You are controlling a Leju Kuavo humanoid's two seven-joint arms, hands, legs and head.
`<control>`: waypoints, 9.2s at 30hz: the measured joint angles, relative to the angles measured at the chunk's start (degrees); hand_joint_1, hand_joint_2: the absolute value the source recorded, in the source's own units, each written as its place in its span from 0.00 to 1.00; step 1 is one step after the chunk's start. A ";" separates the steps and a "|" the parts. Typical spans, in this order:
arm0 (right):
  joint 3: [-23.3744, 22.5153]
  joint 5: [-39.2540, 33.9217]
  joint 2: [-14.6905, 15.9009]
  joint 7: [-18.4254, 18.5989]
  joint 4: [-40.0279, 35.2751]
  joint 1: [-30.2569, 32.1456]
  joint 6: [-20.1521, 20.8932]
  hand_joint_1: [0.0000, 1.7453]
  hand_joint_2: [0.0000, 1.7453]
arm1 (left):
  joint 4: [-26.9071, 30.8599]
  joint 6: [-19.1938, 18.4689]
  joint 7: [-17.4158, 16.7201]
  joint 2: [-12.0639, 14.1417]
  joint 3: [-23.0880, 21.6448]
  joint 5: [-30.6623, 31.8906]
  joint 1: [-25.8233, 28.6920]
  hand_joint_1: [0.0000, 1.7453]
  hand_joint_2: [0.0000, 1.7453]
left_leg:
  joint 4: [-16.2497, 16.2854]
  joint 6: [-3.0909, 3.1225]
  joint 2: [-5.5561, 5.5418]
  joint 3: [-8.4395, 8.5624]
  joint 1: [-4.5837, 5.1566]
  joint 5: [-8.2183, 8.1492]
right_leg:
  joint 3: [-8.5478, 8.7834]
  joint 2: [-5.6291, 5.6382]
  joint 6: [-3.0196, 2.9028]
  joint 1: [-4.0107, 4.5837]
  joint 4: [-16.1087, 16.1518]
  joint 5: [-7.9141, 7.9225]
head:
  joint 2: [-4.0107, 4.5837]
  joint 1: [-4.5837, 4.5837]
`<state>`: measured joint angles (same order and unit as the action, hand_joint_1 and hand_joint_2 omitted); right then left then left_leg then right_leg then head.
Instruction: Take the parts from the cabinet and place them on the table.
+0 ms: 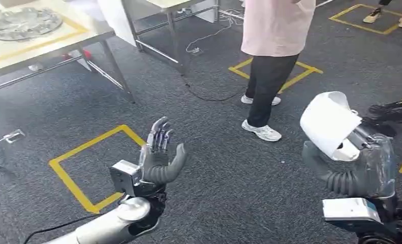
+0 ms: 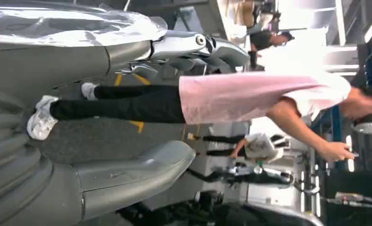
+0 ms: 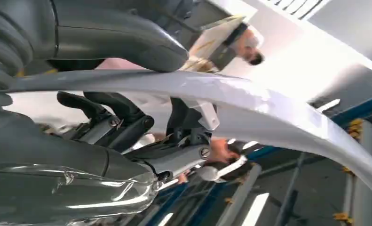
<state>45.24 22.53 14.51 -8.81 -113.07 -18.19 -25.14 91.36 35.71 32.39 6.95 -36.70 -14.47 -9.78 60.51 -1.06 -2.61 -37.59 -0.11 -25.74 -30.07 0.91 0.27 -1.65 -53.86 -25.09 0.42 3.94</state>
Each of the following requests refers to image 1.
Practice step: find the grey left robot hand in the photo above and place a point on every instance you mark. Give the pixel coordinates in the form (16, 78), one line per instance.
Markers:
(155, 165)

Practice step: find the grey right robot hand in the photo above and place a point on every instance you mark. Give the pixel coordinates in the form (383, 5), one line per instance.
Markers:
(372, 171)

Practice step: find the pale curved sheet part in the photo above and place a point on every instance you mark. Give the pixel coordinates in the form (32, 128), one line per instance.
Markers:
(325, 124)

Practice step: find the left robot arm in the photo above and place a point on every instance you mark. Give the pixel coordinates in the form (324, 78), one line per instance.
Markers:
(110, 225)

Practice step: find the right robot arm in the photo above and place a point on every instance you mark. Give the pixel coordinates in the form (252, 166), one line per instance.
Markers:
(389, 225)

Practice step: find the white board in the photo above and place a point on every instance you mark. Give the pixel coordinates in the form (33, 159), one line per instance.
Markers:
(118, 20)

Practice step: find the person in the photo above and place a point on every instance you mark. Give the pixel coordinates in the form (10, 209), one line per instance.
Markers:
(274, 33)
(389, 17)

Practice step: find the yellow tape on tray bench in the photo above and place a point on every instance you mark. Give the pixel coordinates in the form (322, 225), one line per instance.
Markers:
(69, 32)

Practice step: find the steel bench with tray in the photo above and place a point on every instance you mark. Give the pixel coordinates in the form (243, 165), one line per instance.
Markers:
(52, 43)

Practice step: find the round tray of metal parts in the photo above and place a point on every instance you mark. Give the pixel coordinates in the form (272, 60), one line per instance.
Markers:
(24, 23)

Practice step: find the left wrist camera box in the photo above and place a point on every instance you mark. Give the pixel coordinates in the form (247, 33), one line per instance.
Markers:
(125, 176)

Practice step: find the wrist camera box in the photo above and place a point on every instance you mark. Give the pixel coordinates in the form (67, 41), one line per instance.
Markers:
(350, 208)
(125, 176)

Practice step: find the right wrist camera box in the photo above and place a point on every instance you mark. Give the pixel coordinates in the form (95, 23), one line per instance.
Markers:
(350, 208)

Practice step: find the steel frame table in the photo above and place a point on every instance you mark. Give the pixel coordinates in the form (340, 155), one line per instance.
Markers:
(172, 30)

